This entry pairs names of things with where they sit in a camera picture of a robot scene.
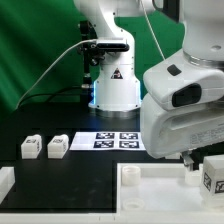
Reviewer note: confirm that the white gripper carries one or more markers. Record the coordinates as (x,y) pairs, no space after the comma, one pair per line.
(165,133)

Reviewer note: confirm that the white square tabletop tray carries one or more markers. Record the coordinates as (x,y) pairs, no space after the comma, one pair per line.
(159,187)

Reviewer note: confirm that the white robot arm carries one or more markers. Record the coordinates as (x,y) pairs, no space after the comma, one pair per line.
(117,91)

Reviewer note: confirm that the white sheet with markers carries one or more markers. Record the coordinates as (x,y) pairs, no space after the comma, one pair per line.
(96,141)

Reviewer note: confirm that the white block left edge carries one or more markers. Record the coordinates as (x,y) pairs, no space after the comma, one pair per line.
(7,180)

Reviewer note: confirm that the green backdrop curtain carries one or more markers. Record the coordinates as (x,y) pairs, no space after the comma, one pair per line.
(33,33)

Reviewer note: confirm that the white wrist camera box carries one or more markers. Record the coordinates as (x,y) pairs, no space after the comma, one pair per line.
(177,82)

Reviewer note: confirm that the black camera on stand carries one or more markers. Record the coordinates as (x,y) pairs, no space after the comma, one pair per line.
(95,52)

